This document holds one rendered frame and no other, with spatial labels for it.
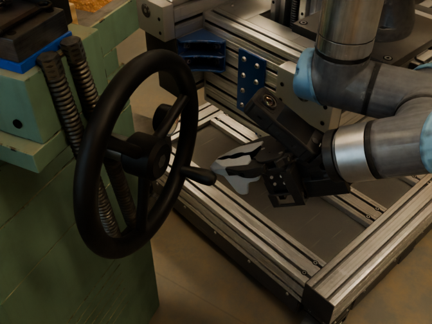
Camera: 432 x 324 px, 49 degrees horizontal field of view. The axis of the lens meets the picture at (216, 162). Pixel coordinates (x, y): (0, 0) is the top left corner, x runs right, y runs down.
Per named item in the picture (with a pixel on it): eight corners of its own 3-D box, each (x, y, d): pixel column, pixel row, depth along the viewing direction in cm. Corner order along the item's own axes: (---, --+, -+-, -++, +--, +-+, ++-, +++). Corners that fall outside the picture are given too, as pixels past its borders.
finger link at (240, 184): (216, 202, 74) (265, 197, 69) (198, 171, 72) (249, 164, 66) (224, 189, 76) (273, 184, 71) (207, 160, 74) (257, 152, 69)
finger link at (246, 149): (224, 190, 76) (273, 184, 71) (207, 160, 74) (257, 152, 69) (232, 179, 79) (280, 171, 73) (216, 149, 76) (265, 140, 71)
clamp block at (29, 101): (41, 148, 56) (20, 83, 51) (-43, 119, 61) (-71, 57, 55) (111, 87, 67) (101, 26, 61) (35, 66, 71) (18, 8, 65)
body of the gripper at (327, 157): (268, 209, 69) (347, 202, 62) (244, 161, 66) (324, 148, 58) (286, 178, 74) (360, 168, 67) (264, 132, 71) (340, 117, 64)
